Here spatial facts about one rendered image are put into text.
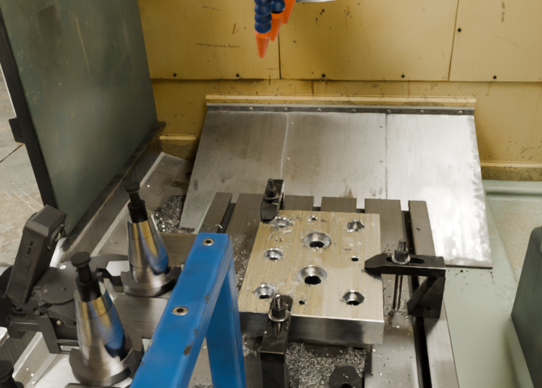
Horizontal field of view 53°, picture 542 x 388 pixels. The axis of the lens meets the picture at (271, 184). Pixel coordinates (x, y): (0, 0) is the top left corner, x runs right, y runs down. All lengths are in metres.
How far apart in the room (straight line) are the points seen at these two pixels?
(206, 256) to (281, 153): 1.19
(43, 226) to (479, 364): 1.01
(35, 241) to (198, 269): 0.17
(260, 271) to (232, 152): 0.90
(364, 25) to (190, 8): 0.55
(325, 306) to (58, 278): 0.41
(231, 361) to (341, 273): 0.29
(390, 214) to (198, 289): 0.76
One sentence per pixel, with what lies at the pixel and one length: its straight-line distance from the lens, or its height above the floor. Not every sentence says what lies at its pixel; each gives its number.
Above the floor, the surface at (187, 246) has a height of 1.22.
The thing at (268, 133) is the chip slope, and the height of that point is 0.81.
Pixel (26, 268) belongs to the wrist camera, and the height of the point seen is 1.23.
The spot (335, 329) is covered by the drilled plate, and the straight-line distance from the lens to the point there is 0.87.
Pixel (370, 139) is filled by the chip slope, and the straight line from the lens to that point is 1.79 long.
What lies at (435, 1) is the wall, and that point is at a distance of 1.77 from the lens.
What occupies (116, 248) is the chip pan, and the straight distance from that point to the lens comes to 1.61.
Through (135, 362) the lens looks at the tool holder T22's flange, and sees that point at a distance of 0.52.
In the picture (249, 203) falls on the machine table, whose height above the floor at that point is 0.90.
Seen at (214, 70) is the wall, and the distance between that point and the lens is 1.87.
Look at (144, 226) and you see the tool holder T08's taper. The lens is 0.54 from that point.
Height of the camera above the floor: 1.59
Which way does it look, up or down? 31 degrees down
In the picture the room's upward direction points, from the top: 3 degrees counter-clockwise
